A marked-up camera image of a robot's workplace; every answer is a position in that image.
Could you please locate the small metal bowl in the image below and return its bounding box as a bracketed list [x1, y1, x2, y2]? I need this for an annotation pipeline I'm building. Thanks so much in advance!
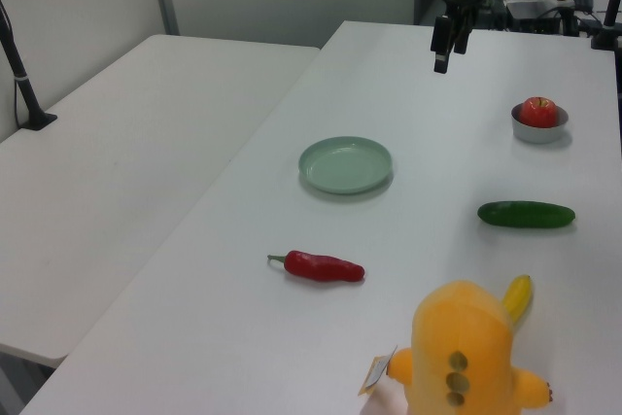
[509, 102, 570, 145]

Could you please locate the yellow banana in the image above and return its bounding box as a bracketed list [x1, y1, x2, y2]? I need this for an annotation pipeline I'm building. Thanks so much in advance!
[501, 274, 534, 325]

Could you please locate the black camera stand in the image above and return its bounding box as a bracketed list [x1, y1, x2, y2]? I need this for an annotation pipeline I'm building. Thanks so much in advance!
[590, 0, 622, 52]

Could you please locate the green cucumber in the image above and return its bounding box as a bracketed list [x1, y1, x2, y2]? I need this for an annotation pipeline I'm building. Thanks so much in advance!
[476, 199, 577, 230]

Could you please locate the plush toy paper tag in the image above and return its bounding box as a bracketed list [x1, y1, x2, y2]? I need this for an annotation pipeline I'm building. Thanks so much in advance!
[357, 346, 398, 397]

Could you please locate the white side table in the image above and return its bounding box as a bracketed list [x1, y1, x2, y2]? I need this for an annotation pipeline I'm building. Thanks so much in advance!
[0, 34, 322, 368]

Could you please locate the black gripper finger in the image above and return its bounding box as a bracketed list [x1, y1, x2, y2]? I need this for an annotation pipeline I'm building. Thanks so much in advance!
[454, 20, 471, 54]
[431, 16, 451, 75]

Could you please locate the red apple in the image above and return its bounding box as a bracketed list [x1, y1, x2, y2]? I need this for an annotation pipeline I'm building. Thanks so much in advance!
[518, 96, 558, 128]

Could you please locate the black camera pole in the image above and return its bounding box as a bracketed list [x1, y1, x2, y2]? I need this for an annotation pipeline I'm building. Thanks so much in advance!
[0, 0, 58, 132]

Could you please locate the green plastic plate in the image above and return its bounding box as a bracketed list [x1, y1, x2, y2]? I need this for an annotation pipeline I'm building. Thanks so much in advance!
[297, 136, 394, 195]

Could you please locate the orange plush toy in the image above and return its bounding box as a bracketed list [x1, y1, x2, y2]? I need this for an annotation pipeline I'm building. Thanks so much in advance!
[388, 279, 555, 415]

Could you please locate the red chili pepper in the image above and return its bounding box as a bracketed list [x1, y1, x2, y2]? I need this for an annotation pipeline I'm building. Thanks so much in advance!
[266, 250, 366, 284]

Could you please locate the grey desk device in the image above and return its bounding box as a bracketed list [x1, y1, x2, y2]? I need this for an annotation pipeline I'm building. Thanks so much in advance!
[503, 0, 577, 36]

